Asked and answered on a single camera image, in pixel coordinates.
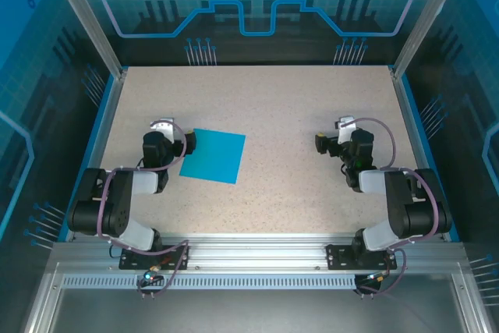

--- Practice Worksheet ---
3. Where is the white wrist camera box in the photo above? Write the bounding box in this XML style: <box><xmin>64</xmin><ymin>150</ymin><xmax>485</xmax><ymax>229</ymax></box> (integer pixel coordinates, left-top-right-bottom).
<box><xmin>334</xmin><ymin>116</ymin><xmax>358</xmax><ymax>145</ymax></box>
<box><xmin>150</xmin><ymin>117</ymin><xmax>175</xmax><ymax>143</ymax></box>

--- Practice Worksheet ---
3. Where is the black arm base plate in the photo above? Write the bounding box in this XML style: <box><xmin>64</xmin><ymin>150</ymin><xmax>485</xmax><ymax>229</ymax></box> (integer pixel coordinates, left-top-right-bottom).
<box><xmin>325</xmin><ymin>244</ymin><xmax>398</xmax><ymax>271</ymax></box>
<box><xmin>119</xmin><ymin>244</ymin><xmax>191</xmax><ymax>271</ymax></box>

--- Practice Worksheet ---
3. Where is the aluminium frame post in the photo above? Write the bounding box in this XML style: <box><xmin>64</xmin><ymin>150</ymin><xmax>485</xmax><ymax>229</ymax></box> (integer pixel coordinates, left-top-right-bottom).
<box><xmin>42</xmin><ymin>0</ymin><xmax>128</xmax><ymax>76</ymax></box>
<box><xmin>393</xmin><ymin>0</ymin><xmax>469</xmax><ymax>76</ymax></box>

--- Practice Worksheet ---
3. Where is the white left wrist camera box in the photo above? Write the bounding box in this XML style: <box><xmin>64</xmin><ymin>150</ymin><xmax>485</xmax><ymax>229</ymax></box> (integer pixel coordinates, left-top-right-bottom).
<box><xmin>150</xmin><ymin>117</ymin><xmax>175</xmax><ymax>143</ymax></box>

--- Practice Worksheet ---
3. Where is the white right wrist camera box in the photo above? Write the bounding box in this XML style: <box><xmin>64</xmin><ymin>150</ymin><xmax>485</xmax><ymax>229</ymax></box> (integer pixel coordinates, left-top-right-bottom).
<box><xmin>334</xmin><ymin>116</ymin><xmax>358</xmax><ymax>145</ymax></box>

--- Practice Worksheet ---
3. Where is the aluminium mounting rail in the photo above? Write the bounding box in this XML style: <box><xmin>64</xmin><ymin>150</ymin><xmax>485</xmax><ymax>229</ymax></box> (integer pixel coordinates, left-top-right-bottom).
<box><xmin>52</xmin><ymin>233</ymin><xmax>467</xmax><ymax>271</ymax></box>

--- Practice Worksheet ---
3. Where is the blue printed enclosure panel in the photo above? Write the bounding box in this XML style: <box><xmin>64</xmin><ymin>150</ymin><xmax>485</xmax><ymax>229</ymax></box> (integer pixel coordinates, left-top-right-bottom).
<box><xmin>0</xmin><ymin>0</ymin><xmax>118</xmax><ymax>333</ymax></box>
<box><xmin>58</xmin><ymin>0</ymin><xmax>445</xmax><ymax>67</ymax></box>
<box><xmin>401</xmin><ymin>0</ymin><xmax>499</xmax><ymax>333</ymax></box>

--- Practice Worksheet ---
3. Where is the aluminium frame tray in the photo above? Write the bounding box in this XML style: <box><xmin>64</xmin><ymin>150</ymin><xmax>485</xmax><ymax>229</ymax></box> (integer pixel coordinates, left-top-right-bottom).
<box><xmin>23</xmin><ymin>262</ymin><xmax>492</xmax><ymax>333</ymax></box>

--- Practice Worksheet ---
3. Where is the cable connector with green light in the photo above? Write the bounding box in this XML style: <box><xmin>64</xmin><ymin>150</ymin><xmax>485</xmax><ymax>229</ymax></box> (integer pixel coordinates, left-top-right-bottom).
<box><xmin>142</xmin><ymin>266</ymin><xmax>163</xmax><ymax>285</ymax></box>
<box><xmin>364</xmin><ymin>270</ymin><xmax>391</xmax><ymax>285</ymax></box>

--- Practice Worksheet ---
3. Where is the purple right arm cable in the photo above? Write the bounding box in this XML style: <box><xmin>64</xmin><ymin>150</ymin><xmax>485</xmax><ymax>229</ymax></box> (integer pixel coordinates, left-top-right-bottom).
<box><xmin>338</xmin><ymin>117</ymin><xmax>441</xmax><ymax>299</ymax></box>

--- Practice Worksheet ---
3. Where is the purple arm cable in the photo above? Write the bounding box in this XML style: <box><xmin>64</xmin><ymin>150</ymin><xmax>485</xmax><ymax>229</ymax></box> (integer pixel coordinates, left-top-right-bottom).
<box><xmin>338</xmin><ymin>117</ymin><xmax>441</xmax><ymax>299</ymax></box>
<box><xmin>96</xmin><ymin>120</ymin><xmax>191</xmax><ymax>299</ymax></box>

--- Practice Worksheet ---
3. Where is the blue square paper sheet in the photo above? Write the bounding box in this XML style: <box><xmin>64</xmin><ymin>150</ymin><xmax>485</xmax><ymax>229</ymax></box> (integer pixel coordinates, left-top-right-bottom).
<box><xmin>179</xmin><ymin>128</ymin><xmax>247</xmax><ymax>185</ymax></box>

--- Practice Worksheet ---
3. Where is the slotted grey cable duct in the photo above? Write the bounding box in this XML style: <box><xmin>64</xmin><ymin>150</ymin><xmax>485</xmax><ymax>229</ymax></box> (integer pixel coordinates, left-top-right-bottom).
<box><xmin>62</xmin><ymin>275</ymin><xmax>358</xmax><ymax>290</ymax></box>

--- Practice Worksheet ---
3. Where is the aluminium side rail blue edge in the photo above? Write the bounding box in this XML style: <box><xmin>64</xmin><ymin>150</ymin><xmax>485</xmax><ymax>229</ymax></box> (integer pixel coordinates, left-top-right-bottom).
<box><xmin>391</xmin><ymin>69</ymin><xmax>461</xmax><ymax>243</ymax></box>
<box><xmin>58</xmin><ymin>69</ymin><xmax>128</xmax><ymax>243</ymax></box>

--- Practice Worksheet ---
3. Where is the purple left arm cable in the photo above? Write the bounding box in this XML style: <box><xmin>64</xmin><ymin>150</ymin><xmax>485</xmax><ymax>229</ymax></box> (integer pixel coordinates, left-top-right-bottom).
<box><xmin>96</xmin><ymin>120</ymin><xmax>191</xmax><ymax>299</ymax></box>

